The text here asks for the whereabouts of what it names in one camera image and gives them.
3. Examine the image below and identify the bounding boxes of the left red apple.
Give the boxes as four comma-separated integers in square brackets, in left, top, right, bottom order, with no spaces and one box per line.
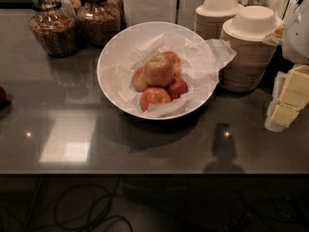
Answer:
[132,67,150,92]

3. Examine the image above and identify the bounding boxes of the front right granola jar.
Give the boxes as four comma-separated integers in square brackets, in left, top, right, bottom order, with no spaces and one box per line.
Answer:
[77,0,121,47]

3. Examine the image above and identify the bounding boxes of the front red apple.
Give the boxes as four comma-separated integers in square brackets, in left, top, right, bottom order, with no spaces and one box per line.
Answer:
[139,87,171,111]

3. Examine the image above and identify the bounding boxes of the front stack paper bowls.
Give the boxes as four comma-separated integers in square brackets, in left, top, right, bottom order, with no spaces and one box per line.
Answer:
[219,6,277,92]

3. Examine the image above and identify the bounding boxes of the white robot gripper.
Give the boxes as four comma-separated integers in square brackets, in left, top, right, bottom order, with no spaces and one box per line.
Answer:
[263,0,309,132]

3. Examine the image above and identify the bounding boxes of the red apple at table edge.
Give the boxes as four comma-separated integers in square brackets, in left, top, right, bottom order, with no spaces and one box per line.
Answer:
[0,86,7,106]

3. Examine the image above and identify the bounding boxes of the back red apple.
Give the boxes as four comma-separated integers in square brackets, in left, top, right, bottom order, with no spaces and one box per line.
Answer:
[164,51,182,76]

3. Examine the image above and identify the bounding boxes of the back stack paper bowls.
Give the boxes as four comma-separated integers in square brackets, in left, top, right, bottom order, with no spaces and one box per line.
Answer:
[194,0,241,40]

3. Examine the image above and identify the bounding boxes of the white paper liner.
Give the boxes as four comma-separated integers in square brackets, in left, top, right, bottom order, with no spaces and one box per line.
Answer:
[105,33,236,119]

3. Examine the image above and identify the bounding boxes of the white ceramic bowl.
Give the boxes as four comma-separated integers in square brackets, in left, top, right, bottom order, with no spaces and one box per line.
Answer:
[97,20,220,121]

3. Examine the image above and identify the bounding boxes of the yellow-red apple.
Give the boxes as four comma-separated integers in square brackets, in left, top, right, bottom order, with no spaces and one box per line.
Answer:
[144,54,174,87]

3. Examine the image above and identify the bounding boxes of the stack paper bowls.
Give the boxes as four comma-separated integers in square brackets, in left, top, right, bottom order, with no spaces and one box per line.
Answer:
[194,0,241,40]
[219,6,277,92]

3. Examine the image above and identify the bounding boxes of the black floor cables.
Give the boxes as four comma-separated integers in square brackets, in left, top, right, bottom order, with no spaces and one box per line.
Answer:
[0,175,309,232]

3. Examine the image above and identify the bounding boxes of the front left granola jar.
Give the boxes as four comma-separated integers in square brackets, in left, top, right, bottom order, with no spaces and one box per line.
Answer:
[29,0,78,57]

